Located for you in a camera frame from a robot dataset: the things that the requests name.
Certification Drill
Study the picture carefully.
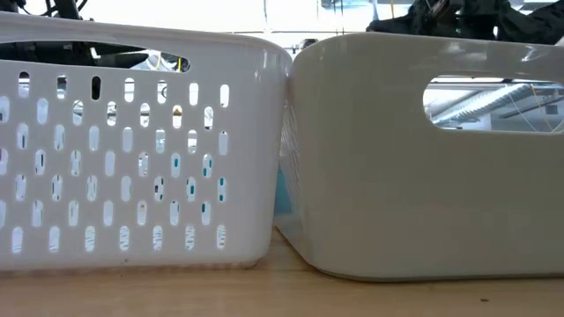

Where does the white perforated plastic basket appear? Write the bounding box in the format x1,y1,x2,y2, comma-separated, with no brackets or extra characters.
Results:
0,11,293,273

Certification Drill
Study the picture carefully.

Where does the silver corrugated duct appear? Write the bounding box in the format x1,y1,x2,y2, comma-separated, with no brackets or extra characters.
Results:
429,82,532,127

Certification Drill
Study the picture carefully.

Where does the grey plastic basket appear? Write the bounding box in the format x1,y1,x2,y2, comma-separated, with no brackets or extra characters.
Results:
273,31,564,283

